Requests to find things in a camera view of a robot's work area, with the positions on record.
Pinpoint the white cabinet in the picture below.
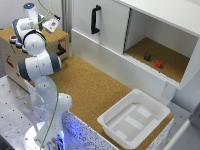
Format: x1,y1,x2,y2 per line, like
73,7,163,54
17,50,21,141
70,0,200,107

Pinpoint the pink block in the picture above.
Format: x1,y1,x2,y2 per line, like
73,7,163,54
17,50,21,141
154,60,164,69

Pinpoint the green cable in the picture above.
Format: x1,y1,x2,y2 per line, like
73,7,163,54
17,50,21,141
31,0,62,149

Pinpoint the purple block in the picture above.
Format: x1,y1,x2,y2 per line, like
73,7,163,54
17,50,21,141
143,53,152,62

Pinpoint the black door handle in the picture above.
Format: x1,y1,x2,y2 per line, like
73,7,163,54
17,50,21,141
90,4,102,36

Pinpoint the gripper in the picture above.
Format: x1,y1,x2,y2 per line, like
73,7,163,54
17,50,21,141
42,14,62,34

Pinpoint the red button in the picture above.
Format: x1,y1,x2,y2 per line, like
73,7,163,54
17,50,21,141
9,34,19,45

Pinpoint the white plastic box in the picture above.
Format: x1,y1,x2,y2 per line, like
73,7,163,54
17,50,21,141
96,88,172,150

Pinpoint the green button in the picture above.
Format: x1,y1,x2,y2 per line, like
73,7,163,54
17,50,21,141
21,46,29,55

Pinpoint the white sliding door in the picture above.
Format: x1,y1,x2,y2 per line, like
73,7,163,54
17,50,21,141
72,0,131,56

